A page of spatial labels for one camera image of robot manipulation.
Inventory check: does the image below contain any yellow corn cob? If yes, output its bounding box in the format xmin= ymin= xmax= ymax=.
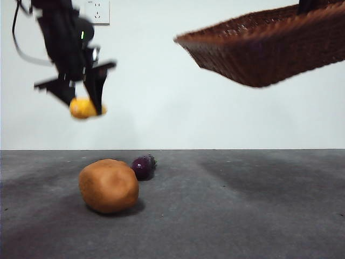
xmin=69 ymin=97 xmax=108 ymax=120

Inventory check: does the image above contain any brown wicker basket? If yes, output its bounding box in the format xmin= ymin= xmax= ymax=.
xmin=174 ymin=2 xmax=345 ymax=88

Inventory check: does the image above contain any purple eggplant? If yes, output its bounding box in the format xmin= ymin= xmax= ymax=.
xmin=130 ymin=154 xmax=157 ymax=181

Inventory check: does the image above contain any brown potato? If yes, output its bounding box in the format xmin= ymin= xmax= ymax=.
xmin=78 ymin=158 xmax=140 ymax=215

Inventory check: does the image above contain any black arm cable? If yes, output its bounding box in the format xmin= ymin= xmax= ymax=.
xmin=11 ymin=0 xmax=54 ymax=67

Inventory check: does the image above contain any white wall socket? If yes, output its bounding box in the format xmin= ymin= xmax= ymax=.
xmin=85 ymin=0 xmax=111 ymax=26

